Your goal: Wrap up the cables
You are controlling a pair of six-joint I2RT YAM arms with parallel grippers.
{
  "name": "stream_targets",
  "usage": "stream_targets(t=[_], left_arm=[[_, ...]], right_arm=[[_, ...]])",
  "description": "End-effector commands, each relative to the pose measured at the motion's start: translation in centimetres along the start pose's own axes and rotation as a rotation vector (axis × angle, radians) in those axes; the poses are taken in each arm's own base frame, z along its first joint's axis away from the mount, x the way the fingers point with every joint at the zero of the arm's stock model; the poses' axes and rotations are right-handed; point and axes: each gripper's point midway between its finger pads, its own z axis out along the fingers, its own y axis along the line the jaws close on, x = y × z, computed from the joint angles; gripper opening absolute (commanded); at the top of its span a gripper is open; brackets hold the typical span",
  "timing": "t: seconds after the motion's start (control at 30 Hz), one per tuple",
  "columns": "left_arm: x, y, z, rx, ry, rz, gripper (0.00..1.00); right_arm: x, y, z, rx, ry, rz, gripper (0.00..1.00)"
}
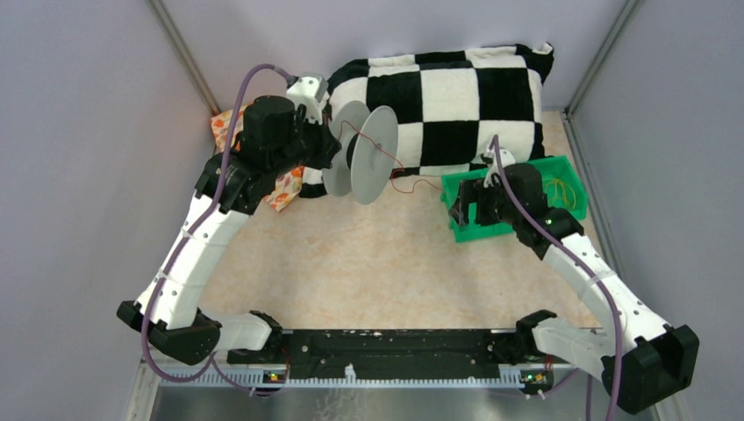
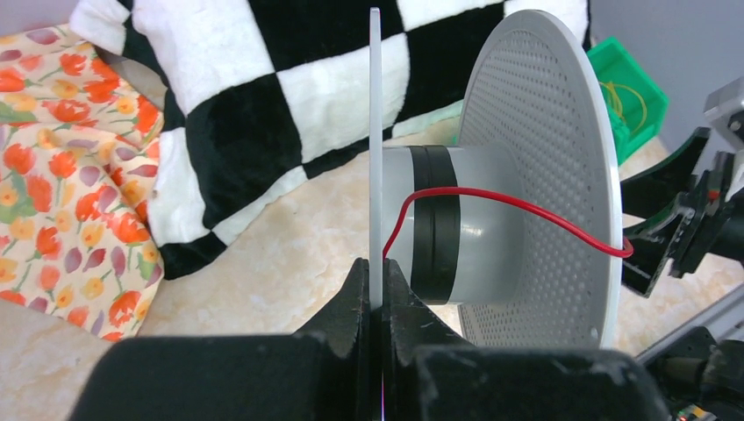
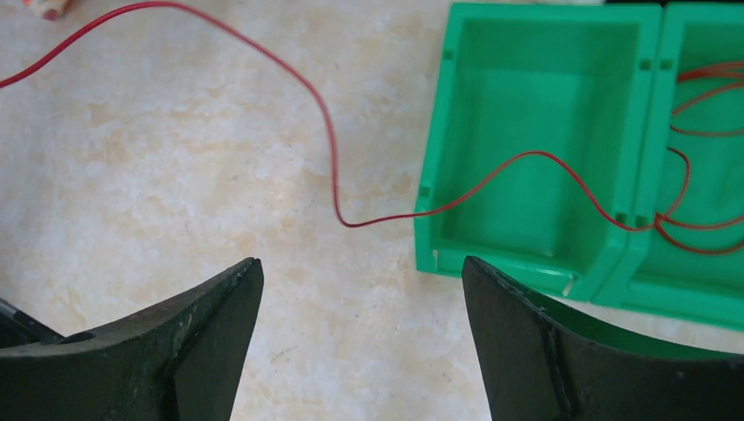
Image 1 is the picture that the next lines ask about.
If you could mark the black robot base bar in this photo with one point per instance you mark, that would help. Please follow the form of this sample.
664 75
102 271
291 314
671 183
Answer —
394 355

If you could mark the green plastic compartment bin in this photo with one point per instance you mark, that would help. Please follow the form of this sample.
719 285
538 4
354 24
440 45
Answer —
546 192

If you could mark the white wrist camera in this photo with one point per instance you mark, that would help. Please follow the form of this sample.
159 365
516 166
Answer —
311 91
497 161

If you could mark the black white checkered pillow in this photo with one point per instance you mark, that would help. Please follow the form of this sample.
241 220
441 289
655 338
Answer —
450 105

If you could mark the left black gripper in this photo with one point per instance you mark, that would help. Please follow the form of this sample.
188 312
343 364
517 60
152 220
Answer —
328 146

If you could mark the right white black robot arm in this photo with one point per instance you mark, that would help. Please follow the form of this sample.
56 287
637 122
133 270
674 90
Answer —
640 358

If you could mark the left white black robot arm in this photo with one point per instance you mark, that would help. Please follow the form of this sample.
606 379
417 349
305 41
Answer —
278 134

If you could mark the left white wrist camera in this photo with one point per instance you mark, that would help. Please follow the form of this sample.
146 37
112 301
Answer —
311 91

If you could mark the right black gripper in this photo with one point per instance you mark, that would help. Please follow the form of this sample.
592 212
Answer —
472 191

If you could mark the grey perforated cable spool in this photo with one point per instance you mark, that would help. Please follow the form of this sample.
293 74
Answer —
369 140

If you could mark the orange floral cloth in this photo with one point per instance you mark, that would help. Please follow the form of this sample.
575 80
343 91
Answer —
287 185

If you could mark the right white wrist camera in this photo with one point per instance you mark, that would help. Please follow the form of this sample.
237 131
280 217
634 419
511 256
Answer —
497 161

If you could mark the grey slotted cable duct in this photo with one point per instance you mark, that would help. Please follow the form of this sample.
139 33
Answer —
275 379

